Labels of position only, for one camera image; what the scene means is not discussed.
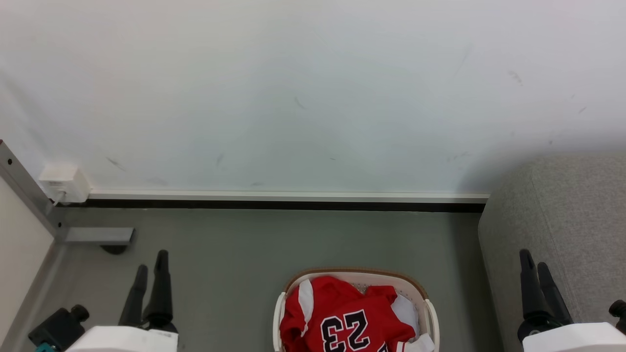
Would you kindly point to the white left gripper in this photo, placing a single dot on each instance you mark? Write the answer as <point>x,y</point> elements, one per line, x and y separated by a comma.
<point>122,340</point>

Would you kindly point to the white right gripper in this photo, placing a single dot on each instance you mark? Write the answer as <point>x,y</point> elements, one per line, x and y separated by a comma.
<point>574,338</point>

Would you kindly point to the red jersey number 23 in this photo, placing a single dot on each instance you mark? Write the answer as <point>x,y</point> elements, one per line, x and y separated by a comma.
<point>342,318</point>

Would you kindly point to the grey fabric sofa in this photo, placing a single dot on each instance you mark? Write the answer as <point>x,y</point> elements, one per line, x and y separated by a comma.
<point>557,215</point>

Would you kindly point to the black castor wheel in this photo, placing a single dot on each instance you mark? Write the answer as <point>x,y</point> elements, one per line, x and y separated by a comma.
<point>113,249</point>

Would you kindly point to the white laundry basket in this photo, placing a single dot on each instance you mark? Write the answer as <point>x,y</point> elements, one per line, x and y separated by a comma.
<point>430,322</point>

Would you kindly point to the beige partition panel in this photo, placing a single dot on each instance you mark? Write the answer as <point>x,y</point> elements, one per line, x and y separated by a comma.
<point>19,254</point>

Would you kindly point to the white cloth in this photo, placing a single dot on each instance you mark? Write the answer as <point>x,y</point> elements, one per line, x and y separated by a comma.
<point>406,313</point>

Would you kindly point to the white black baseboard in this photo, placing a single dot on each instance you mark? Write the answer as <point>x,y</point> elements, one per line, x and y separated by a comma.
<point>288,200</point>

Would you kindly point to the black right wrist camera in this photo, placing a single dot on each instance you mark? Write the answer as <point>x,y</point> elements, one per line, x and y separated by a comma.
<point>619,313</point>

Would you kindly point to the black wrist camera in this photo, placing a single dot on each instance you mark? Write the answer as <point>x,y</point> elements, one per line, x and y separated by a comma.
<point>57,328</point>
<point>619,313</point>

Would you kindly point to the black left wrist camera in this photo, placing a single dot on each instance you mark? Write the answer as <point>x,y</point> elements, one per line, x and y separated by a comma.
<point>57,328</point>

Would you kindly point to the white wall power adapter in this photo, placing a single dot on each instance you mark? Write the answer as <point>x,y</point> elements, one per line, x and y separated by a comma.
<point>62,183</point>

